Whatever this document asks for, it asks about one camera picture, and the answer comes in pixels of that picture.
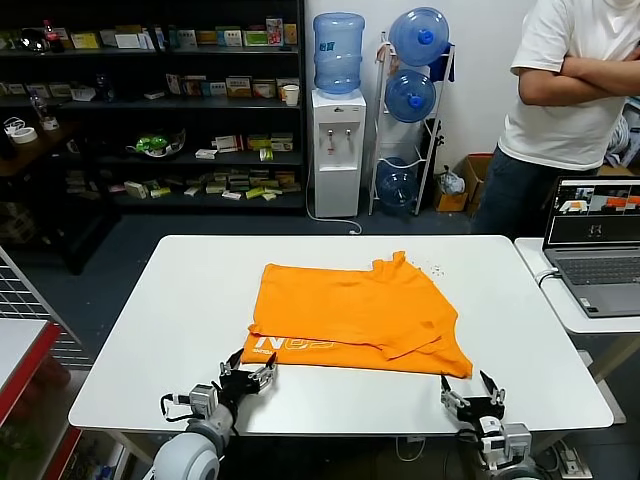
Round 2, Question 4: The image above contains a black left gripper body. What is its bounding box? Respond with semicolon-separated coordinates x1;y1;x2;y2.
217;370;262;401

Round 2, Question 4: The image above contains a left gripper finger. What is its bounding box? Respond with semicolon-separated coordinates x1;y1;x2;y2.
251;352;279;394
218;349;245;377

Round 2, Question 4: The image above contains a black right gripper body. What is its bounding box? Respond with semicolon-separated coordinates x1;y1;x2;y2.
454;396;506;429

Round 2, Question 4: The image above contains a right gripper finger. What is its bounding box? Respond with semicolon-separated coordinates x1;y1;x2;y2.
439;374;465;412
478;370;507;407

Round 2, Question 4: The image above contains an orange t-shirt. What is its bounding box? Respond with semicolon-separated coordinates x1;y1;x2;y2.
241;250;474;379

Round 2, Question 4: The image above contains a blue grey clothes pile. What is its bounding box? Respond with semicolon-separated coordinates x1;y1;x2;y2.
604;97;640;169

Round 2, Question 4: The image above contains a white power strip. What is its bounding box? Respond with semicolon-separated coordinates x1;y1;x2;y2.
549;442;594;480

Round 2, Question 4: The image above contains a white side table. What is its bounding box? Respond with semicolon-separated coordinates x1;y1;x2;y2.
514;236;640;426

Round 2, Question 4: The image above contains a grey laptop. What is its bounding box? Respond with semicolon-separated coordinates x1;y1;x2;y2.
542;175;640;319

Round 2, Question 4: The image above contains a red white cart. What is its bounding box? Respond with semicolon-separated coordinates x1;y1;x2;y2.
0;317;84;480

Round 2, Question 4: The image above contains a white plastic bag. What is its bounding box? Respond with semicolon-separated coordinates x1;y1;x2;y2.
438;169;466;195

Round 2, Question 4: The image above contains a blue water jug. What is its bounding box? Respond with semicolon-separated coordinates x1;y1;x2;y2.
375;157;420;216
384;68;437;124
388;6;450;67

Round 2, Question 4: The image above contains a cardboard box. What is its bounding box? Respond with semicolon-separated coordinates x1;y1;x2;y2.
433;153;494;214

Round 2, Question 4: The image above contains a glass bowl with green packets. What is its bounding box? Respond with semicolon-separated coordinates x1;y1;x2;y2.
124;128;187;160

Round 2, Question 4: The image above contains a white water dispenser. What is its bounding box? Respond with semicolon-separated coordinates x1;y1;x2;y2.
311;88;368;219

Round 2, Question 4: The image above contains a black stand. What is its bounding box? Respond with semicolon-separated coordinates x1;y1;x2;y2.
423;118;448;201

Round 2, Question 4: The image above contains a black shelving unit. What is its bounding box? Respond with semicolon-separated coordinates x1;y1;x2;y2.
0;0;307;216

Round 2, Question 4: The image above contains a cream yellow box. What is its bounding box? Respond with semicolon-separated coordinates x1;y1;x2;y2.
225;75;253;98

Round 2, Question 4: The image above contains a dark wooden desk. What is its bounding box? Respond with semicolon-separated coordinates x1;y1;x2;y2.
0;122;121;276

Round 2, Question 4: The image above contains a person in white shirt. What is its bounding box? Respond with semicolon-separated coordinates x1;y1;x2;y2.
469;0;640;236

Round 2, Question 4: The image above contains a dark blue bottle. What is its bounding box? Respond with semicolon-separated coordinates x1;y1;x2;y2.
94;72;114;104

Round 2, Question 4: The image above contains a labelled blue water bottle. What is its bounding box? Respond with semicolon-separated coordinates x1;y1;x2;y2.
312;12;366;97

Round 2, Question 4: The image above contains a blue cloth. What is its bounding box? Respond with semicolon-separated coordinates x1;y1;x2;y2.
432;44;457;84

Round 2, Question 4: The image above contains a yellow labelled white box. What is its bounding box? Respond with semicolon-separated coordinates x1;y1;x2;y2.
69;30;101;50

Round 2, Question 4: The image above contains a cola bottle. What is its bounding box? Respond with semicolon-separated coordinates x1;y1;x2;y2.
42;18;65;54

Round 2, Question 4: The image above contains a shiny dark bowl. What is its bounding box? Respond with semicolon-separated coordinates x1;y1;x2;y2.
18;27;50;52

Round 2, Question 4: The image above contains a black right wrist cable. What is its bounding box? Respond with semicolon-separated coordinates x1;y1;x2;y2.
455;424;486;451

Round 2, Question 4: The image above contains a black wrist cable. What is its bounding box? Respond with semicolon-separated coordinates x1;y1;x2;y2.
455;424;486;451
159;393;194;422

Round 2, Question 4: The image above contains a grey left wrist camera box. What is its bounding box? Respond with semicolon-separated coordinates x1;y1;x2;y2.
188;383;220;419

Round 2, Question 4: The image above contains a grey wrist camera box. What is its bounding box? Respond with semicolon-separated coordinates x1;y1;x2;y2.
188;383;220;419
477;417;532;466

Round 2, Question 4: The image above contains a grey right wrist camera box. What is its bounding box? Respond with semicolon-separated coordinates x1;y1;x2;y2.
477;417;532;466

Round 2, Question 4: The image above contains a white cable under table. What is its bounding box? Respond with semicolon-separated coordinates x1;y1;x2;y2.
397;436;426;464

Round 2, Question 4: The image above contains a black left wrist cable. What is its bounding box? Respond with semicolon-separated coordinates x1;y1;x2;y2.
159;393;194;422

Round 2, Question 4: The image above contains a white dispenser power cable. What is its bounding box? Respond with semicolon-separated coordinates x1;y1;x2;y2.
304;159;364;235

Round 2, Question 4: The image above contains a white wire grid panel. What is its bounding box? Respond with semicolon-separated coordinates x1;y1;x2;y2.
0;244;94;366

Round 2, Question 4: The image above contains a white wire jug rack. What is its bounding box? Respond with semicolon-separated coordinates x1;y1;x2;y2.
368;30;457;217

